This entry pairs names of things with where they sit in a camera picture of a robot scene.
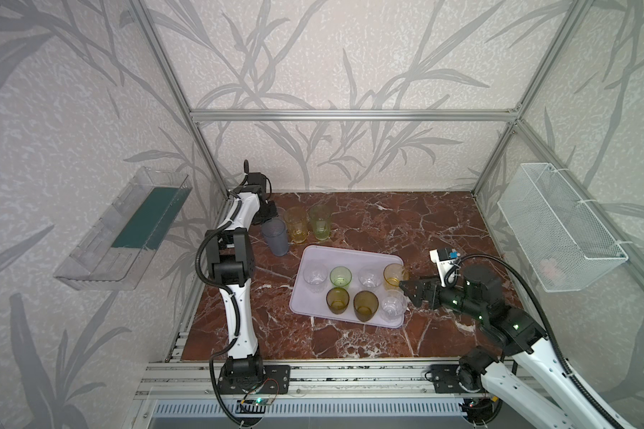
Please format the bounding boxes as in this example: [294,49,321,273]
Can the clear faceted cup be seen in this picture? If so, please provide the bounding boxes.
[303,261,329,293]

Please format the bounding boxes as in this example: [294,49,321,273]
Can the brown textured cup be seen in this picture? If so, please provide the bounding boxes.
[326,287,350,315]
[353,291,379,323]

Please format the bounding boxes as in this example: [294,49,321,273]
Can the white wire basket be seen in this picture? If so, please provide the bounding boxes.
[498,163,629,293]

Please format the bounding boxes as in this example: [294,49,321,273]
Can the small green cup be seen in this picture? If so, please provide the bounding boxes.
[329,266,352,289]

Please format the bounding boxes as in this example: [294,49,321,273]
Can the tall green plastic cup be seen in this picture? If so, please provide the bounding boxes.
[309,205,331,241]

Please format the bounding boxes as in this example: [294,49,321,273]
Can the small clear faceted glass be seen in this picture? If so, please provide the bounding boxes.
[379,290,407,325]

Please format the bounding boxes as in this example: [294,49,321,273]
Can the tall blue frosted cup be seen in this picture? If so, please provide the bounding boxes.
[261,218,289,257]

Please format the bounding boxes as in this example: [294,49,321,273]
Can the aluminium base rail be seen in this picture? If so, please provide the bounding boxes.
[133,357,591,400]

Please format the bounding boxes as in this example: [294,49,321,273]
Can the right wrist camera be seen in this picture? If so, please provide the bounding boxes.
[429,248,460,282]

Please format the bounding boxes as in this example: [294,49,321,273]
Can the tall yellow plastic cup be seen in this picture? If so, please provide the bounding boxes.
[284,207,309,244]

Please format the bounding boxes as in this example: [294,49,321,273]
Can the small yellow cup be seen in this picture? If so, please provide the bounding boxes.
[383,263,410,291]

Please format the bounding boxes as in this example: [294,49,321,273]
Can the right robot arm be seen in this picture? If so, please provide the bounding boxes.
[399,248,631,428]

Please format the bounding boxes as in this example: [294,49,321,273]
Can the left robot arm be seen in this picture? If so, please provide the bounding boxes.
[194,161,275,391]

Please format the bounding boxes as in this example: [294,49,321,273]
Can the lavender plastic tray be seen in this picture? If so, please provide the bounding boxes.
[289,245,403,324]

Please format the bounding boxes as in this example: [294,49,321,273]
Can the clear plastic wall bin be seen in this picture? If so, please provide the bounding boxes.
[54,167,192,291]

